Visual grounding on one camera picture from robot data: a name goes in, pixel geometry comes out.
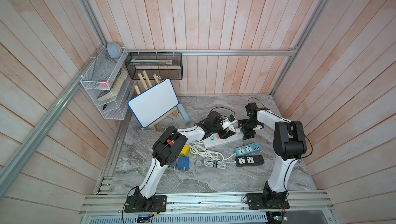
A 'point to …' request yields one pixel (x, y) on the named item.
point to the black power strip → (249, 160)
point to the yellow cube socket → (185, 150)
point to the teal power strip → (251, 148)
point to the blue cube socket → (183, 164)
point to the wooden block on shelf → (116, 86)
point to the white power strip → (215, 140)
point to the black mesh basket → (154, 65)
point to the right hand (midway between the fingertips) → (238, 129)
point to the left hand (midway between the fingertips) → (231, 130)
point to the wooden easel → (149, 85)
